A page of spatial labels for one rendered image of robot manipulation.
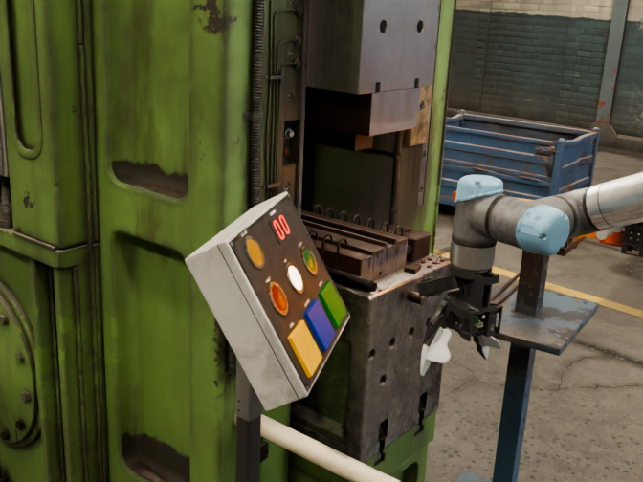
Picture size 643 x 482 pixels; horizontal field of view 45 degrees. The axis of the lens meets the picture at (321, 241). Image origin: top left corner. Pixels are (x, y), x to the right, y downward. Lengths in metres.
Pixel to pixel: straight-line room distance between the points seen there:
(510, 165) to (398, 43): 3.93
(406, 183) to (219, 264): 1.06
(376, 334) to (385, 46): 0.65
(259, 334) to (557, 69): 9.03
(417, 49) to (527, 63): 8.43
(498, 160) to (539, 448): 3.01
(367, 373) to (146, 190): 0.66
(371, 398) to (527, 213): 0.82
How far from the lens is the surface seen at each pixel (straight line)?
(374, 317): 1.79
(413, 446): 2.19
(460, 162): 5.80
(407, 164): 2.15
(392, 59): 1.76
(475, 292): 1.32
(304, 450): 1.72
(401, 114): 1.82
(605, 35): 9.81
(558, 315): 2.28
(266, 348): 1.22
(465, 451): 2.96
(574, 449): 3.11
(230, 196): 1.61
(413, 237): 1.99
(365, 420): 1.91
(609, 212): 1.28
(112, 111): 1.87
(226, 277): 1.19
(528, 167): 5.60
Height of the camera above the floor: 1.56
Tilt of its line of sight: 18 degrees down
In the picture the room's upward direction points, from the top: 3 degrees clockwise
